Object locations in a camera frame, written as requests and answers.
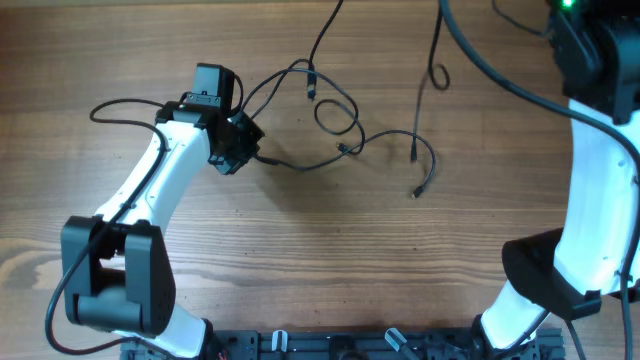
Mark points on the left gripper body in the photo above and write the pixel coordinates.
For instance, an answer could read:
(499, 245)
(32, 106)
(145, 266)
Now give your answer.
(243, 134)

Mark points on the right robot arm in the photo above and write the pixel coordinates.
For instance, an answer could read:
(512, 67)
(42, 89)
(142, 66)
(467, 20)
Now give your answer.
(566, 271)

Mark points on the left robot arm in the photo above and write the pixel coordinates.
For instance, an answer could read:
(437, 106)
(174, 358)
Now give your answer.
(117, 277)

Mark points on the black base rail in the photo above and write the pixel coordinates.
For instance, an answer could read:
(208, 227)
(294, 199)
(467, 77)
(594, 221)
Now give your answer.
(446, 344)

